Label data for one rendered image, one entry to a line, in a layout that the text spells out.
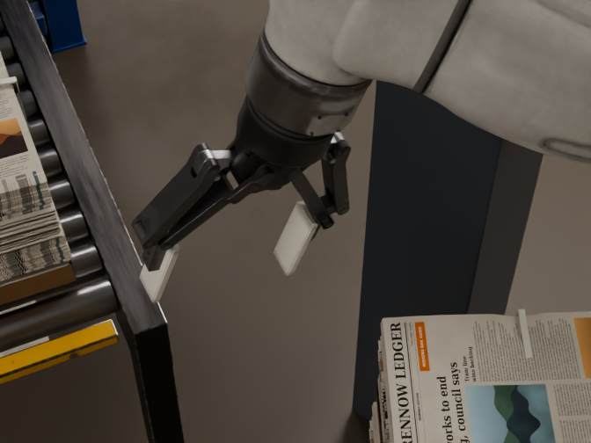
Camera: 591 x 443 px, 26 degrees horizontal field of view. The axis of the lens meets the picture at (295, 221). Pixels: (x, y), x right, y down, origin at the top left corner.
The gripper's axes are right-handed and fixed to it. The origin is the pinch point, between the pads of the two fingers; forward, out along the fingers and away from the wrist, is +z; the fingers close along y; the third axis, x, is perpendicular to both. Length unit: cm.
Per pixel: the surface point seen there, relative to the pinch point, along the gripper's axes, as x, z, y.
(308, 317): 63, 115, 90
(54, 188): 58, 56, 18
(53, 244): 41, 47, 10
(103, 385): 67, 130, 48
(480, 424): -4, 39, 49
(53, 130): 69, 55, 22
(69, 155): 63, 54, 22
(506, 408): -4, 38, 53
